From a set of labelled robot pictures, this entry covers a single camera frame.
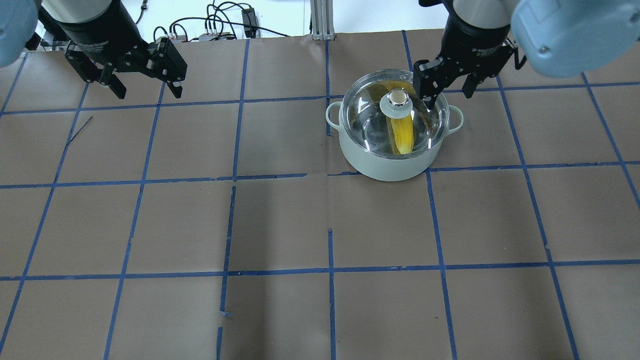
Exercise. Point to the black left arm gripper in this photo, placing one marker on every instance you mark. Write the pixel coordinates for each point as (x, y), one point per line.
(96, 36)

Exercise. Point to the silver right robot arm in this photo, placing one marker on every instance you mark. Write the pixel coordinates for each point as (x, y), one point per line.
(558, 38)

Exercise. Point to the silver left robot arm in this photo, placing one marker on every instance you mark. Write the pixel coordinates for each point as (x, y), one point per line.
(19, 19)

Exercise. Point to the pale green cooking pot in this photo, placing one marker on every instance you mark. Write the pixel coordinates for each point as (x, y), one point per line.
(385, 170)

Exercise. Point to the black power adapter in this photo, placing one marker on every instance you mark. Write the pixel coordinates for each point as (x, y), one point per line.
(250, 23)

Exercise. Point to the glass pot lid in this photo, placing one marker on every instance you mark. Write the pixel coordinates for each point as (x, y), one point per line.
(390, 93)

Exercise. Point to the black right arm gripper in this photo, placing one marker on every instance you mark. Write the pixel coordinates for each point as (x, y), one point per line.
(467, 37)

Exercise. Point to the yellow corn cob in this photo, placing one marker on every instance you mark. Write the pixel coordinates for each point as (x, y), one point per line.
(401, 134)

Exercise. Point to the aluminium frame post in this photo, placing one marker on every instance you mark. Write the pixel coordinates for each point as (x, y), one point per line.
(322, 20)

